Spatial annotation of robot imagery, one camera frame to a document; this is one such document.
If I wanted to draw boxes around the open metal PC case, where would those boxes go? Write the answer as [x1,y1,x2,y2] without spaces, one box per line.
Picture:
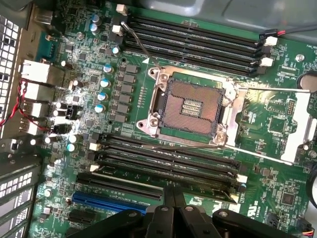
[0,0,317,238]

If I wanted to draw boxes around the long black expansion slot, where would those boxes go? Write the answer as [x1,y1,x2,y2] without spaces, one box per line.
[75,171,163,202]

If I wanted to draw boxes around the red black twisted wire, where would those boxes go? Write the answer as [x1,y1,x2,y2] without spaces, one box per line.
[0,78,54,133]

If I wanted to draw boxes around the green Dell motherboard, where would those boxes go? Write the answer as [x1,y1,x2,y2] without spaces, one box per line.
[29,0,317,238]

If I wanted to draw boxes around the red black fan wire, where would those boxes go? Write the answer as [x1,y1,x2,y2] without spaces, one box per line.
[259,23,317,39]

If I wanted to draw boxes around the silver locking lever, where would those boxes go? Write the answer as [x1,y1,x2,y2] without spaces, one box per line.
[120,20,164,71]

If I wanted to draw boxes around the silver socket cover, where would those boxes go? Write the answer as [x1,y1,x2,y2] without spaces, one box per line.
[222,84,317,166]

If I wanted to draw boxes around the black RAM slot white clips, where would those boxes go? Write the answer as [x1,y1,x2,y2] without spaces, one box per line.
[88,141,248,184]
[115,3,278,47]
[111,24,274,67]
[88,163,246,204]

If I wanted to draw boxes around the short black expansion slot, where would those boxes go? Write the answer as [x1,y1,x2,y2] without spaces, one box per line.
[66,209,98,224]

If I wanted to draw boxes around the round coin battery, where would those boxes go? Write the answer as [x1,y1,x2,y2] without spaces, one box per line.
[297,71,317,90]

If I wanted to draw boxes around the blue expansion slot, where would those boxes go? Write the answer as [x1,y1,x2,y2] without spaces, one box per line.
[71,190,150,217]

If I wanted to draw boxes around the CPU socket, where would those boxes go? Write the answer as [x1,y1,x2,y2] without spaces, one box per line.
[137,66,240,147]

